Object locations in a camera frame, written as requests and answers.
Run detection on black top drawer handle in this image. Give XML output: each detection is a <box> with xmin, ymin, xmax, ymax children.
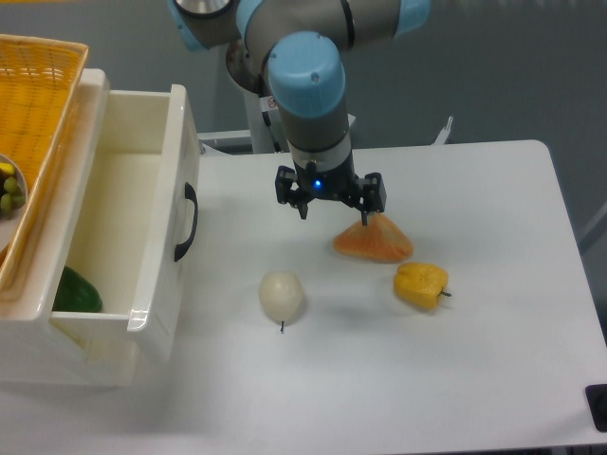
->
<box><xmin>174</xmin><ymin>182</ymin><xmax>199</xmax><ymax>263</ymax></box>

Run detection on black corner object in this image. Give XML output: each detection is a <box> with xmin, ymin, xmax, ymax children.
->
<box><xmin>585</xmin><ymin>384</ymin><xmax>607</xmax><ymax>433</ymax></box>

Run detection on yellow woven basket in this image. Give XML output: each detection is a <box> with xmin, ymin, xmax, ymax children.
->
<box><xmin>1</xmin><ymin>34</ymin><xmax>89</xmax><ymax>288</ymax></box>

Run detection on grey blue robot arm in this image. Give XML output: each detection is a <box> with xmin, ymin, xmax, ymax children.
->
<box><xmin>168</xmin><ymin>1</ymin><xmax>432</xmax><ymax>219</ymax></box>

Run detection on white drawer cabinet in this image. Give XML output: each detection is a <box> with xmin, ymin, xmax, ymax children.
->
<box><xmin>1</xmin><ymin>69</ymin><xmax>138</xmax><ymax>387</ymax></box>

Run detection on green bell pepper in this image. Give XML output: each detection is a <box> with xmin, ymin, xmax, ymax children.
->
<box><xmin>52</xmin><ymin>266</ymin><xmax>102</xmax><ymax>313</ymax></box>

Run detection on green yellow grapes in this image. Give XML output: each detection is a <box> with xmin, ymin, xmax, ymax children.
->
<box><xmin>1</xmin><ymin>162</ymin><xmax>27</xmax><ymax>219</ymax></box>

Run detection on white plate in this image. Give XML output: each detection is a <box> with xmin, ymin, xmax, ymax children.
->
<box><xmin>1</xmin><ymin>155</ymin><xmax>28</xmax><ymax>257</ymax></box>

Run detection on white drawer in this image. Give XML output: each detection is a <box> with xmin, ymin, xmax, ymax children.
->
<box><xmin>51</xmin><ymin>84</ymin><xmax>200</xmax><ymax>362</ymax></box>

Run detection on yellow bell pepper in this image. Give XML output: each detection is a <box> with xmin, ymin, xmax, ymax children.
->
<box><xmin>393</xmin><ymin>263</ymin><xmax>449</xmax><ymax>310</ymax></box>

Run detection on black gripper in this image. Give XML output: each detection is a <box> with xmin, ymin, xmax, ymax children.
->
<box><xmin>274</xmin><ymin>140</ymin><xmax>387</xmax><ymax>226</ymax></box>

